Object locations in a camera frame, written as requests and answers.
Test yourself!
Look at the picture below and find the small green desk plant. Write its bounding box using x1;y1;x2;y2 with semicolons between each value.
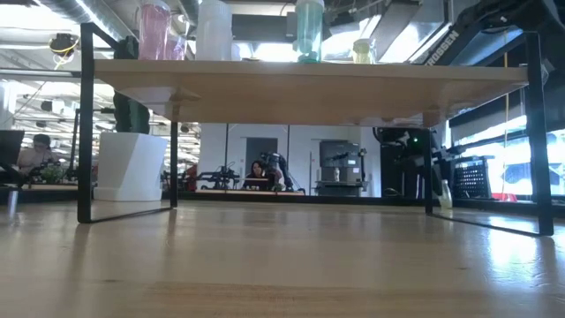
41;163;65;185

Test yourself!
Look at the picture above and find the black folding screen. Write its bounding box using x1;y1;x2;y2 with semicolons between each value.
380;149;425;199

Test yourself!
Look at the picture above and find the white faceted plant pot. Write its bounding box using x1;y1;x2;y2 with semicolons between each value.
92;131;170;203

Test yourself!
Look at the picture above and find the black perforated crate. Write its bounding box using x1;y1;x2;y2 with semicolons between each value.
449;154;496;201

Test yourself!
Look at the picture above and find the black hanging cord reel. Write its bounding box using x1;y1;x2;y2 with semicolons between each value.
48;33;81;57

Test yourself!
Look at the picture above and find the wooden shelf with black frame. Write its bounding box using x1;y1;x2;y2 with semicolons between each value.
77;22;555;238

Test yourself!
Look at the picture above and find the green cactus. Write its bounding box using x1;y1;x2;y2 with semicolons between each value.
112;34;152;135

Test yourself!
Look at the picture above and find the black monitor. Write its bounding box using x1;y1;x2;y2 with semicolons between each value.
0;130;26;167

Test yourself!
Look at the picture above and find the grey metal leg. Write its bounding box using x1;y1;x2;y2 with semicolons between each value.
6;189;19;218

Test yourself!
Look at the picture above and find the person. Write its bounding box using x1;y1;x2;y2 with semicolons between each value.
17;133;58;176
241;159;283;192

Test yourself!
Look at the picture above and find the red chair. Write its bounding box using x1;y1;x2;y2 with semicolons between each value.
182;163;199;193

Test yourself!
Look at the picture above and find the yellow hanging cable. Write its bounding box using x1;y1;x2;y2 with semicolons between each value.
501;30;511;195

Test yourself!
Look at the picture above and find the dark grey cabinet machine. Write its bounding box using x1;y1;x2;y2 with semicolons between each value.
315;140;368;198

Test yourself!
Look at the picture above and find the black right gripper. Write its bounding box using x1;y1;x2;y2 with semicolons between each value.
430;132;463;196

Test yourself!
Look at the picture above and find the large rectangular metal duct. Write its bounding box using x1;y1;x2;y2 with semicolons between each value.
374;0;451;64

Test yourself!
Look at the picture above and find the wooden workbench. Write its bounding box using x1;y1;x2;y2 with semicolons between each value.
193;188;306;197

